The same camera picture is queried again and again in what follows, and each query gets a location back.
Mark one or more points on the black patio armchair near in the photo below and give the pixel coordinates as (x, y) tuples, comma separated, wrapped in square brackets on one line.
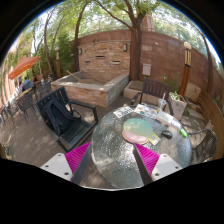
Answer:
[(79, 130)]

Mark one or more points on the black backpack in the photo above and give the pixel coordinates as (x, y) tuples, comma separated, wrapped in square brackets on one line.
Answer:
[(58, 118)]

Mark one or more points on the wooden lamp post right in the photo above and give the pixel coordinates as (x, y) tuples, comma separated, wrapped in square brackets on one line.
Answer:
[(187, 65)]

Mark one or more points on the white planter with plant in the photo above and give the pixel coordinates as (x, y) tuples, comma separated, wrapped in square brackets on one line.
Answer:
[(178, 104)]

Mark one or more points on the green highlighter marker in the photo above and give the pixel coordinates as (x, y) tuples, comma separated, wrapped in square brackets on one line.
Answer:
[(183, 132)]

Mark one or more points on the wooden lamp post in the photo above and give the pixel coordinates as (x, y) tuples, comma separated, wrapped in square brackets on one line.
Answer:
[(187, 65), (58, 62)]

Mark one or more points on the round pastel mouse pad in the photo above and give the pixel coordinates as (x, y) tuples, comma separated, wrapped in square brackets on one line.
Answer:
[(137, 131)]

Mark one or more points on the dark slatted patio chair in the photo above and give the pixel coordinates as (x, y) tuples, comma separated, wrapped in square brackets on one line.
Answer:
[(156, 89)]

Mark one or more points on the black white printed sheet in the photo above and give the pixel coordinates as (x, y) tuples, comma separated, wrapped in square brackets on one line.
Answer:
[(123, 111)]

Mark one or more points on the round glass patio table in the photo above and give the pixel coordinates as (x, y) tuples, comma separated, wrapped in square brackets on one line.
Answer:
[(129, 149)]

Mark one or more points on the wooden bench right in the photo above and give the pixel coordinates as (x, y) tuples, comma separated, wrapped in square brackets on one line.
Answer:
[(210, 111)]

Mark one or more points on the black mesh chair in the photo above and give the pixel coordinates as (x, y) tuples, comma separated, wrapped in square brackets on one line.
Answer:
[(25, 102), (206, 149)]

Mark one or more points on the colourful picture book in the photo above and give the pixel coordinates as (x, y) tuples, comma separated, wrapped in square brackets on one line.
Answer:
[(146, 111)]

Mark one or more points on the stone fountain basin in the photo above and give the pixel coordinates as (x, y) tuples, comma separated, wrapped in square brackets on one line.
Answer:
[(97, 94)]

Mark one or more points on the orange patio umbrella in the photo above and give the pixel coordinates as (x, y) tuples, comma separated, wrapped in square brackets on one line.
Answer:
[(23, 64)]

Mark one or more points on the black mesh chair left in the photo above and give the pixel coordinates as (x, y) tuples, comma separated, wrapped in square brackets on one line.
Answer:
[(25, 102)]

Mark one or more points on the black computer mouse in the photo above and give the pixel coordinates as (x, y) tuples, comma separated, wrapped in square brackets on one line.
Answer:
[(167, 134)]

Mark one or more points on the large tree trunk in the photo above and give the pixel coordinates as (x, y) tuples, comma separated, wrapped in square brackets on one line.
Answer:
[(135, 47)]

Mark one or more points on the grey wall utility box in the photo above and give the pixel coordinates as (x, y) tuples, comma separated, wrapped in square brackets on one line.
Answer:
[(146, 69)]

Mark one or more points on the seated person blue shirt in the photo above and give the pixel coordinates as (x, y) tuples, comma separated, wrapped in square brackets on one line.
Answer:
[(28, 84)]

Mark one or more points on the wooden lamp post left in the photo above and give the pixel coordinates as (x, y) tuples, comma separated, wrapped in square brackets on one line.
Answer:
[(58, 62)]

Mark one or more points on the black mesh chair right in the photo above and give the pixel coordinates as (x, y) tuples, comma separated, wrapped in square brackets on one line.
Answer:
[(206, 149)]

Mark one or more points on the clear plastic cup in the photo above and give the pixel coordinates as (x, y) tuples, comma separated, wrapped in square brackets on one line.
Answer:
[(161, 104)]

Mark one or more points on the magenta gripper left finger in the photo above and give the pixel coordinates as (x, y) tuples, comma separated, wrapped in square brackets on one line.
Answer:
[(70, 166)]

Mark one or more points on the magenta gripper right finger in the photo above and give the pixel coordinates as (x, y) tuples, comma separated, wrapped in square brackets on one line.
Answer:
[(153, 166)]

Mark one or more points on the white paper booklet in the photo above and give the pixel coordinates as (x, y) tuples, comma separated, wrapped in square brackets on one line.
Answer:
[(168, 119)]

